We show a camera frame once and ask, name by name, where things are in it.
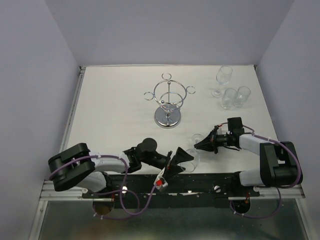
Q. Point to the clear wine glass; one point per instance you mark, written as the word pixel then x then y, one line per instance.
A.
pixel 228 98
pixel 223 77
pixel 243 94
pixel 190 165

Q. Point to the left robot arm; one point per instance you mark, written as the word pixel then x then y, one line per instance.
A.
pixel 77 166

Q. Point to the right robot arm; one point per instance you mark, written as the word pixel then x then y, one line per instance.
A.
pixel 279 166

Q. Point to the chrome wine glass rack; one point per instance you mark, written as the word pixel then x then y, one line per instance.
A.
pixel 170 95

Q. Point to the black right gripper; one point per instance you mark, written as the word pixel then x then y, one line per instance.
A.
pixel 210 143

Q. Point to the clear wine glass front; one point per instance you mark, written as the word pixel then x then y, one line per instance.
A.
pixel 228 98

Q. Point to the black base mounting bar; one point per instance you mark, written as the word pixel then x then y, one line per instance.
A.
pixel 193 190

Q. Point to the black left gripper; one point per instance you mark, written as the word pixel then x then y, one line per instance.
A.
pixel 180 156

